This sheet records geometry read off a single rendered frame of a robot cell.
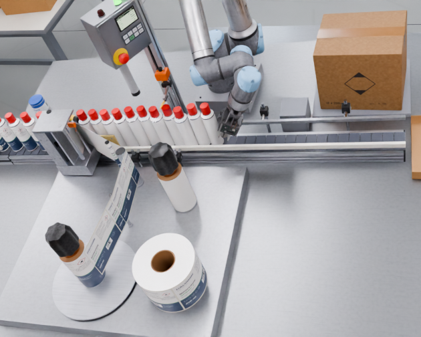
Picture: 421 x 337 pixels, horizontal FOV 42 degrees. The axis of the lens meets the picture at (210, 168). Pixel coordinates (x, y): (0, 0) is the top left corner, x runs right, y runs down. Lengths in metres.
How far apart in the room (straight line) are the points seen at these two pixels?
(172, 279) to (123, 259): 0.32
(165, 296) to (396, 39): 1.16
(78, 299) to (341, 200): 0.95
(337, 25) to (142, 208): 0.98
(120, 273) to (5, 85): 3.05
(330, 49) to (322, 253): 0.72
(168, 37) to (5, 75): 1.41
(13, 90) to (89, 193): 2.54
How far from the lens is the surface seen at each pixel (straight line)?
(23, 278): 2.09
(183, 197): 1.88
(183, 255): 1.67
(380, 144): 1.95
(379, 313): 1.71
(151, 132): 2.13
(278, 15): 4.21
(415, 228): 1.85
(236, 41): 2.17
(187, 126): 2.04
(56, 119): 2.13
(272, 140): 2.07
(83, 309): 1.89
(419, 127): 2.11
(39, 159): 2.48
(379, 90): 2.08
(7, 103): 4.52
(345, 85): 2.08
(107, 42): 1.89
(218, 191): 1.96
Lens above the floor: 2.38
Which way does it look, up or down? 47 degrees down
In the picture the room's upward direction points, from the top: 22 degrees counter-clockwise
